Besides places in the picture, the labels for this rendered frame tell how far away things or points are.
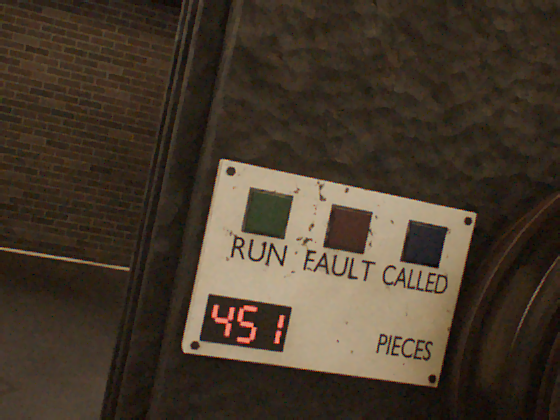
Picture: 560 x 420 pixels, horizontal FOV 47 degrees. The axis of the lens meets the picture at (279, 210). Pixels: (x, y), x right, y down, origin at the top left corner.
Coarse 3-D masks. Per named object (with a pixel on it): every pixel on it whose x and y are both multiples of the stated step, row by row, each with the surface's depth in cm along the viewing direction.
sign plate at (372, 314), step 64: (320, 192) 60; (256, 256) 59; (320, 256) 61; (384, 256) 62; (448, 256) 64; (192, 320) 59; (256, 320) 60; (320, 320) 62; (384, 320) 63; (448, 320) 65
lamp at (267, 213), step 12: (264, 192) 59; (252, 204) 58; (264, 204) 59; (276, 204) 59; (288, 204) 59; (252, 216) 58; (264, 216) 59; (276, 216) 59; (252, 228) 59; (264, 228) 59; (276, 228) 59
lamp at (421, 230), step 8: (416, 224) 62; (416, 232) 62; (424, 232) 63; (432, 232) 63; (440, 232) 63; (408, 240) 62; (416, 240) 62; (424, 240) 63; (432, 240) 63; (440, 240) 63; (408, 248) 62; (416, 248) 62; (424, 248) 63; (432, 248) 63; (440, 248) 63; (408, 256) 62; (416, 256) 63; (424, 256) 63; (432, 256) 63
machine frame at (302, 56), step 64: (192, 0) 86; (256, 0) 59; (320, 0) 60; (384, 0) 62; (448, 0) 63; (512, 0) 65; (192, 64) 67; (256, 64) 60; (320, 64) 61; (384, 64) 62; (448, 64) 64; (512, 64) 66; (192, 128) 67; (256, 128) 60; (320, 128) 62; (384, 128) 63; (448, 128) 65; (512, 128) 66; (192, 192) 67; (384, 192) 64; (448, 192) 65; (512, 192) 67; (192, 256) 60; (128, 320) 88; (128, 384) 68; (192, 384) 61; (256, 384) 63; (320, 384) 64; (384, 384) 66
